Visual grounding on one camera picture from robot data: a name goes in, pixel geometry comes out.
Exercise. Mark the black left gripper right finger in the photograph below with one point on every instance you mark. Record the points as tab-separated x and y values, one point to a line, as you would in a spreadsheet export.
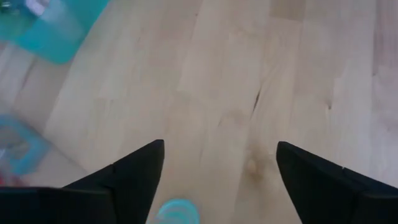
326	196

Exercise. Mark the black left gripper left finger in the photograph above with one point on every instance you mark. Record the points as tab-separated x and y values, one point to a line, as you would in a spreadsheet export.
130	186

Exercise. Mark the green hourglass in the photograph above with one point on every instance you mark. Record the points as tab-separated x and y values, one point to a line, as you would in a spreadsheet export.
177	213

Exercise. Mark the pale pink power adapter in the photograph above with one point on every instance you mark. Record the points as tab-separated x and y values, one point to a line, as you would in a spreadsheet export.
37	7

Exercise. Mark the green translucent plastic tray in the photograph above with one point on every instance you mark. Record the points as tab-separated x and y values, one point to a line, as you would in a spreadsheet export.
62	37

